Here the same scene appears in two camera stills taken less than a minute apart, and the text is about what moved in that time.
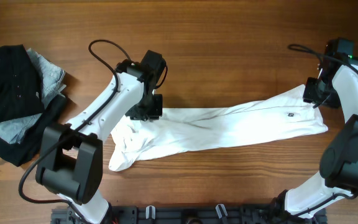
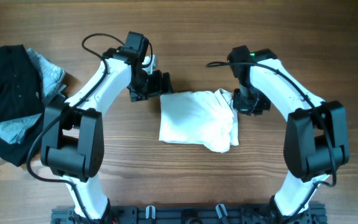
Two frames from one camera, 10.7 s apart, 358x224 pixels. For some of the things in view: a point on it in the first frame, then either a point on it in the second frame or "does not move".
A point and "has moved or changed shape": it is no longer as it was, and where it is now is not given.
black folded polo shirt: x=13 y=83 does not move
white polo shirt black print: x=279 y=116 has moved or changed shape
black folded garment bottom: x=28 y=150 does not move
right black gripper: x=314 y=92 to x=248 y=104
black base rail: x=194 y=214 does not move
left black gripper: x=153 y=112 to x=158 y=86
